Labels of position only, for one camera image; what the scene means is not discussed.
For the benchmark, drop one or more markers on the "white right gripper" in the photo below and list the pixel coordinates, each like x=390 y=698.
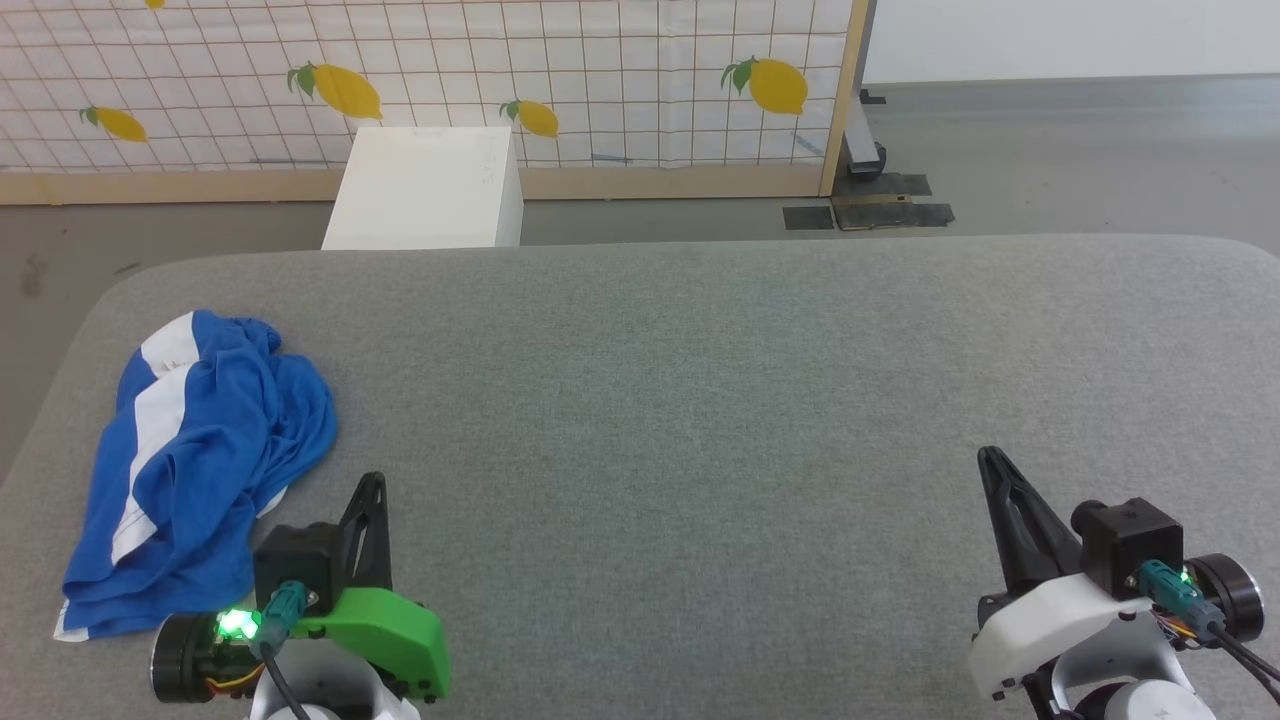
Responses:
x=1040 y=620

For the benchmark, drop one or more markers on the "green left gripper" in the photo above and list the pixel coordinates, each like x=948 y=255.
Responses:
x=385 y=630

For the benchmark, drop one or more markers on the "blue and white shorts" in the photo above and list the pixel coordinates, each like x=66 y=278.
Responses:
x=210 y=440

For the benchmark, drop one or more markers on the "grey fabric sofa surface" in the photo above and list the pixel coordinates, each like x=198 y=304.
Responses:
x=700 y=420

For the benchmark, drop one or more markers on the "brown plate with black tape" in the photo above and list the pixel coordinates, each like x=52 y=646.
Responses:
x=890 y=205

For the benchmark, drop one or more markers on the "small black floor tape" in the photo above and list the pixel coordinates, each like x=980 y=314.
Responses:
x=808 y=217

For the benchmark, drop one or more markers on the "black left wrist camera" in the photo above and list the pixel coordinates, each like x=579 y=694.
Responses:
x=295 y=555

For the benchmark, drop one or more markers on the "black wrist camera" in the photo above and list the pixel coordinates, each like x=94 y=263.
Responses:
x=1130 y=545
x=295 y=555

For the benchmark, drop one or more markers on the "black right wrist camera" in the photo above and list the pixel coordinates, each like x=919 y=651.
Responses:
x=1130 y=545

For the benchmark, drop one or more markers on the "white box pedestal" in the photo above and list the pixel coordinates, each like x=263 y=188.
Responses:
x=430 y=190

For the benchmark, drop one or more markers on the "grey metal post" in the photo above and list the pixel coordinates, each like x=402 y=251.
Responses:
x=862 y=150

